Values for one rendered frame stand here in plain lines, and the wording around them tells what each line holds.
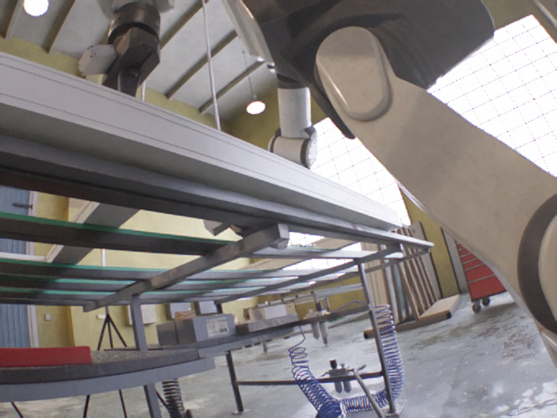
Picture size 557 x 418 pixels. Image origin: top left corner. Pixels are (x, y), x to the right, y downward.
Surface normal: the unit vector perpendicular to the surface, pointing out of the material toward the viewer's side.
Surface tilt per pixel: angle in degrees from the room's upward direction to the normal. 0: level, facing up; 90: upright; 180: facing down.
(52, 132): 180
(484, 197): 90
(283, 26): 147
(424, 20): 113
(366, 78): 90
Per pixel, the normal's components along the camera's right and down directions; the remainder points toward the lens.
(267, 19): -0.63, 0.43
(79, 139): 0.21, 0.92
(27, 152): 0.77, -0.36
